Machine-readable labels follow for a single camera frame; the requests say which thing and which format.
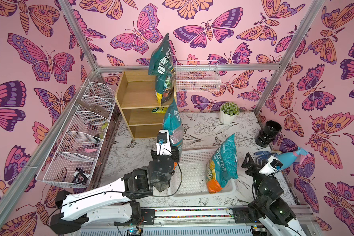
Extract black item in rack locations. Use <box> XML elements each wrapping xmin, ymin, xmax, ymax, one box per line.
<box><xmin>72</xmin><ymin>170</ymin><xmax>90</xmax><ymax>184</ymax></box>

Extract teal orange fertilizer bag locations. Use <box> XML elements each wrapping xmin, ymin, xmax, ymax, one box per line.
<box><xmin>163</xmin><ymin>100</ymin><xmax>184</xmax><ymax>158</ymax></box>
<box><xmin>206</xmin><ymin>133</ymin><xmax>238</xmax><ymax>194</ymax></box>

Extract wooden three-tier shelf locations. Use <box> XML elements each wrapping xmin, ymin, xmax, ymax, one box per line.
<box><xmin>115</xmin><ymin>70</ymin><xmax>176</xmax><ymax>139</ymax></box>

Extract stacked black plant pots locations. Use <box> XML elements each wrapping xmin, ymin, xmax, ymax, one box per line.
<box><xmin>255</xmin><ymin>120</ymin><xmax>282</xmax><ymax>148</ymax></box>

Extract teal spray bottle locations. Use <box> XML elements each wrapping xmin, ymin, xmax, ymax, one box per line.
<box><xmin>277</xmin><ymin>147</ymin><xmax>311</xmax><ymax>171</ymax></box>

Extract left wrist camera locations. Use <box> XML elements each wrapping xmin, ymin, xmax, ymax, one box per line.
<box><xmin>156</xmin><ymin>130</ymin><xmax>171</xmax><ymax>148</ymax></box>

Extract white plastic basket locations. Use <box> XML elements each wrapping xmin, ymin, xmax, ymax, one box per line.
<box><xmin>168</xmin><ymin>148</ymin><xmax>236</xmax><ymax>199</ymax></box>

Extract white wire basket rack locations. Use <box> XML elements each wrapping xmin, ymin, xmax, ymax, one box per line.
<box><xmin>39</xmin><ymin>82</ymin><xmax>115</xmax><ymax>188</ymax></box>

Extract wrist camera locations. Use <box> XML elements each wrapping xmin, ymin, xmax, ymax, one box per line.
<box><xmin>259</xmin><ymin>156</ymin><xmax>283</xmax><ymax>176</ymax></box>
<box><xmin>156</xmin><ymin>130</ymin><xmax>171</xmax><ymax>148</ymax></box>

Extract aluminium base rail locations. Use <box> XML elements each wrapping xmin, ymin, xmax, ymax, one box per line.
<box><xmin>67</xmin><ymin>206</ymin><xmax>313</xmax><ymax>236</ymax></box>

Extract white wire wall basket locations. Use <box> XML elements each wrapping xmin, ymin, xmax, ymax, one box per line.
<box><xmin>175</xmin><ymin>60</ymin><xmax>221</xmax><ymax>92</ymax></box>

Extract blue gardening glove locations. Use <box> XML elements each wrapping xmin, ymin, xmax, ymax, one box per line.
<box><xmin>254</xmin><ymin>151</ymin><xmax>279</xmax><ymax>163</ymax></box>

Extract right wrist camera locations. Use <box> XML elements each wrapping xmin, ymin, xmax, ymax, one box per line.
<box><xmin>259</xmin><ymin>156</ymin><xmax>283</xmax><ymax>176</ymax></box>

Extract potted green succulent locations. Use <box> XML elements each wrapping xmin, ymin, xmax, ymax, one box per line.
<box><xmin>219</xmin><ymin>102</ymin><xmax>240</xmax><ymax>124</ymax></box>

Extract dark green soil bag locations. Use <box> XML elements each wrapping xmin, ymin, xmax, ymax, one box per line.
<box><xmin>148</xmin><ymin>33</ymin><xmax>176</xmax><ymax>105</ymax></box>

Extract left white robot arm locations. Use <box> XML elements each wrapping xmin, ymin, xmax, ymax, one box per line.
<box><xmin>49</xmin><ymin>147</ymin><xmax>181</xmax><ymax>235</ymax></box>

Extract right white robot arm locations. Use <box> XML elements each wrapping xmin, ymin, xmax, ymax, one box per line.
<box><xmin>242</xmin><ymin>153</ymin><xmax>306</xmax><ymax>236</ymax></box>

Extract small yellow packet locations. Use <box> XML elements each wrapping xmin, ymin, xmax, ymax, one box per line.
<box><xmin>151</xmin><ymin>107</ymin><xmax>168</xmax><ymax>114</ymax></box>

